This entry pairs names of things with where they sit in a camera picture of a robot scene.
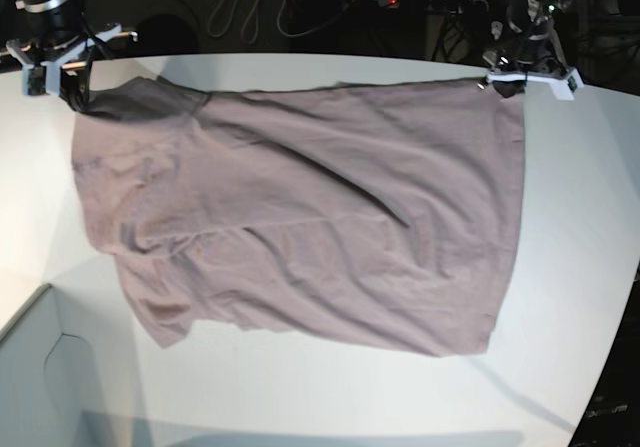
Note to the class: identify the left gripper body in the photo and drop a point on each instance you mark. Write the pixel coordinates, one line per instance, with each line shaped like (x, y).
(532, 58)

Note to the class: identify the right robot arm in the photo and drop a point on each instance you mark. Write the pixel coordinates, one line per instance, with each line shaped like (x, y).
(55, 21)

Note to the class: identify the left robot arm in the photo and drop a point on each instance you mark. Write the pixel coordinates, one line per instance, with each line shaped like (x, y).
(532, 17)

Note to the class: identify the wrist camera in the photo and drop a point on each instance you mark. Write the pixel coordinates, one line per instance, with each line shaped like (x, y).
(565, 87)
(40, 80)

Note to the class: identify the mauve t-shirt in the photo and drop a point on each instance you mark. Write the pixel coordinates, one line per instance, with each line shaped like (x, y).
(386, 216)

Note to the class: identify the black power strip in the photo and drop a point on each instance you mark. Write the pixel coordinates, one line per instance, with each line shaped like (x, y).
(452, 7)

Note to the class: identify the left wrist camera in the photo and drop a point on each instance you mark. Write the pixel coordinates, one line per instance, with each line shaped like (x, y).
(565, 87)

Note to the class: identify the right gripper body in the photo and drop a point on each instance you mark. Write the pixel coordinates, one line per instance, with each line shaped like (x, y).
(35, 56)

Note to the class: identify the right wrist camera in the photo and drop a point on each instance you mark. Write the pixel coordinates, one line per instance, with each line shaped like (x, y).
(40, 80)

